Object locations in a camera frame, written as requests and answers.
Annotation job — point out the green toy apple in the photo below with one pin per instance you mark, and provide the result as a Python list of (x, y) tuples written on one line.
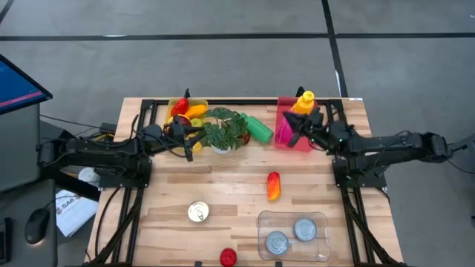
[(197, 122)]

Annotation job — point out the computer monitor blue screen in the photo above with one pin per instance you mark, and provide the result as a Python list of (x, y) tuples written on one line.
[(18, 89)]

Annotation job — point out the gold pull-tab tin can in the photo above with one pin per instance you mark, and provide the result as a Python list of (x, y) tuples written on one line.
[(198, 211)]

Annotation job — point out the red translucent plastic tray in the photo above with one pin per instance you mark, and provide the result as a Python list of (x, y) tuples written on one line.
[(282, 107)]

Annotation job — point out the red toy tomato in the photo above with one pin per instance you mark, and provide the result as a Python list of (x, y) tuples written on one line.
[(228, 257)]

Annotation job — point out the black table clamp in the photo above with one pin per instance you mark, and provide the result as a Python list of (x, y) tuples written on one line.
[(186, 92), (300, 91)]

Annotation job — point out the black metal table frame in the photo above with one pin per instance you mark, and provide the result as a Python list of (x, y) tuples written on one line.
[(219, 101)]

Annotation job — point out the black computer mouse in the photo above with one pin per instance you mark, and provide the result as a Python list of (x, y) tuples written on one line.
[(37, 224)]

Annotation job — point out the white cup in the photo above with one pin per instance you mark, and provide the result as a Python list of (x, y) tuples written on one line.
[(87, 175)]

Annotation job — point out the pink plastic bottle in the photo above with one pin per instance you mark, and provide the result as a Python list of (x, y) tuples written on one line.
[(284, 133)]

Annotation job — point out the green plastic bottle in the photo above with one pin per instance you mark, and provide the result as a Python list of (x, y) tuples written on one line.
[(259, 130)]

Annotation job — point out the grey cabinet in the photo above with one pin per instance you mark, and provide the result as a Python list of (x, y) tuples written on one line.
[(18, 148)]

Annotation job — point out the red orange toy fruit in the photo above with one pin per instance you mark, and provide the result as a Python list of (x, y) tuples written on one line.
[(274, 186)]

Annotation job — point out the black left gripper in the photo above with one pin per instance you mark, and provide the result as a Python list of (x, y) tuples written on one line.
[(159, 137)]

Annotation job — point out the shiny red toy fruit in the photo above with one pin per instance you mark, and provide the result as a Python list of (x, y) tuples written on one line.
[(245, 139)]

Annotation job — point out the yellow toy starfruit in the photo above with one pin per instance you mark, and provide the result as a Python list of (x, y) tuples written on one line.
[(170, 119)]

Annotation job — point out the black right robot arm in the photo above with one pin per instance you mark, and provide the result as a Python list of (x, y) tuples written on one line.
[(389, 146)]

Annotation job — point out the yellow translucent plastic tray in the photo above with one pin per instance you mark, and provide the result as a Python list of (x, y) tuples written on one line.
[(167, 111)]

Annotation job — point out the white paper booklet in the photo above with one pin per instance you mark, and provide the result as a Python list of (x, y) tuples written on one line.
[(74, 215)]

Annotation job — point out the silver tin can blue label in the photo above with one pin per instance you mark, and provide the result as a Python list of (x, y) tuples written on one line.
[(305, 230)]

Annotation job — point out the orange toy mango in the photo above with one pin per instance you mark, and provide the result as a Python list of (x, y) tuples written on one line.
[(195, 111)]

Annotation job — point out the dark grey side desk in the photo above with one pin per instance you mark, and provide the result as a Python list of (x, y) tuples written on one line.
[(22, 196)]

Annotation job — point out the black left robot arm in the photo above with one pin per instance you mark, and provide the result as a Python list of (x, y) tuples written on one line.
[(92, 152)]

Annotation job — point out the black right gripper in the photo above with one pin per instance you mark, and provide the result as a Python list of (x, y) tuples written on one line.
[(323, 131)]

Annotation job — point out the artificial green potted plant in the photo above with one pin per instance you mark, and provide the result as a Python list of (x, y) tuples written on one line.
[(226, 133)]

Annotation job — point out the clear plastic tray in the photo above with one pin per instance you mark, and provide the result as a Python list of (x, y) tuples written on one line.
[(274, 222)]

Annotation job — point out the black power adapter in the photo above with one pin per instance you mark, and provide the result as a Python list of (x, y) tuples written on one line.
[(107, 128)]

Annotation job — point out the yellow plastic bottle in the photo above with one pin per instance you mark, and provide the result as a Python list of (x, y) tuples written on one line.
[(304, 105)]

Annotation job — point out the red orange toy pepper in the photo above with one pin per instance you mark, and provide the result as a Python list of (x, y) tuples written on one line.
[(180, 107)]

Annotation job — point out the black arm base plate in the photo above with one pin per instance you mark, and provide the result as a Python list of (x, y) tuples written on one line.
[(371, 183), (111, 182)]

